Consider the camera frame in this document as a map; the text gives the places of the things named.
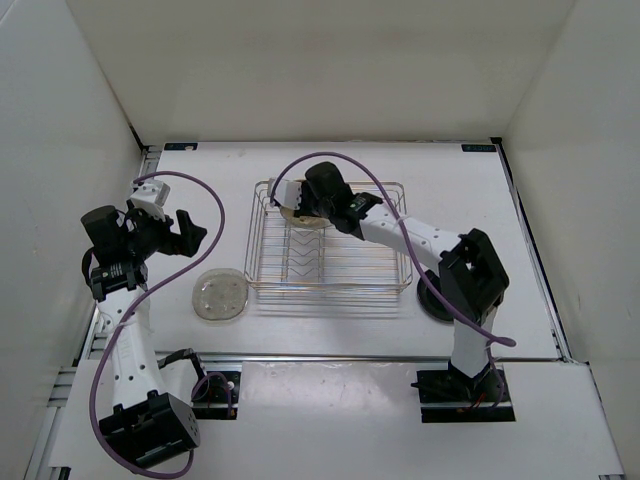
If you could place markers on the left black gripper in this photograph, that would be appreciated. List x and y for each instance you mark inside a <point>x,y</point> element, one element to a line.
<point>186,243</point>

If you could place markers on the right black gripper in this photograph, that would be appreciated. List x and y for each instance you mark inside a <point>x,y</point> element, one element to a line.
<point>304,192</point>

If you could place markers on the beige round plate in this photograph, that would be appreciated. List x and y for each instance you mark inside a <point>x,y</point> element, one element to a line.
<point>309,223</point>

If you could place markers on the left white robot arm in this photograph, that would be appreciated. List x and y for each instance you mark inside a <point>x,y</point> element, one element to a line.
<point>152,419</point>

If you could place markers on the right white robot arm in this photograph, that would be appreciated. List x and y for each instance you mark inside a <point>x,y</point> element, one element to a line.
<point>463,272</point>

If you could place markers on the clear plate front left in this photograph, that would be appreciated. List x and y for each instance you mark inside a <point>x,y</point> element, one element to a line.
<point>220,294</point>

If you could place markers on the black round plate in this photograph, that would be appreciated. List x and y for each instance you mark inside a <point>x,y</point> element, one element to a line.
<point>431,305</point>

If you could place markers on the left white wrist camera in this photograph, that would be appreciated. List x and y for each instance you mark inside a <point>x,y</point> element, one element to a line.
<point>150,196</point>

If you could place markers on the chrome wire dish rack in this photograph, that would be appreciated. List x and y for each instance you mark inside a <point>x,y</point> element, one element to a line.
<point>284,263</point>

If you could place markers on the metal rail bar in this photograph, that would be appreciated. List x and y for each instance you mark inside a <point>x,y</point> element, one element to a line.
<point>237,357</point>

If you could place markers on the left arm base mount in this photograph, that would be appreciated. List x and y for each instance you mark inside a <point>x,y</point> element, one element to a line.
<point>216,400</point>

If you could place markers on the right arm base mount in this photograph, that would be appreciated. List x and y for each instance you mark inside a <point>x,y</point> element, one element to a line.
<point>444,399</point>

